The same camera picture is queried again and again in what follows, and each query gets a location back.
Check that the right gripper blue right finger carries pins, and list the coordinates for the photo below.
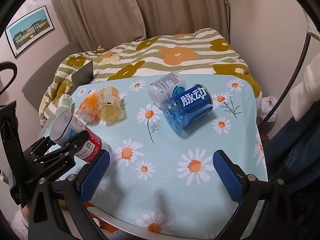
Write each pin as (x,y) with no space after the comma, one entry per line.
(247,190)

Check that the white hanging garment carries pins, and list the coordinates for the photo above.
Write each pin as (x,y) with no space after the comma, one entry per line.
(307,92)

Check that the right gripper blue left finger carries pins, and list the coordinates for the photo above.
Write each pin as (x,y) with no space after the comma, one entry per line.
(46,219)

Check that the framed wall picture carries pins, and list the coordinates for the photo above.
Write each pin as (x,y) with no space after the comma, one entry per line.
(26,30)

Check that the beige curtain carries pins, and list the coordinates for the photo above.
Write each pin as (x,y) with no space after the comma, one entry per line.
(108,23)

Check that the floral striped quilt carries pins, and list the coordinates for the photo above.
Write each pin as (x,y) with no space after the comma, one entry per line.
(204,52)

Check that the red label clear cup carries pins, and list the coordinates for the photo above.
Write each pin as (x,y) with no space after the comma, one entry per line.
(66,126)

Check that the grey bed headboard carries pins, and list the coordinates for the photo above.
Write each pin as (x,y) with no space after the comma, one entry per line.
(38,83)

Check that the yellow label clear cup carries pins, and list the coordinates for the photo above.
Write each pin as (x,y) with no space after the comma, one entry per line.
(109,105)

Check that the green label clear cup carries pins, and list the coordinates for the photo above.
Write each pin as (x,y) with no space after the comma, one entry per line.
(64,104)

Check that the blue plastic cup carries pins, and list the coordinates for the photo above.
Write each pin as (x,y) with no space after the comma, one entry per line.
(185,108)

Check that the orange cartoon label cup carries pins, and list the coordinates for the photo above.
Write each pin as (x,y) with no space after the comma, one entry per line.
(88,109)

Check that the dark grey laptop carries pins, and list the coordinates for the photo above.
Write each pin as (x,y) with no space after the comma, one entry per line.
(82,77)

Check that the white frosted cup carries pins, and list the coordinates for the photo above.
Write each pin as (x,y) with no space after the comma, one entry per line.
(166,87)

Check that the daisy print blue tablecloth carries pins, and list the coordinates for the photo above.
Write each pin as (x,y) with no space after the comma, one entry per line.
(164,182)

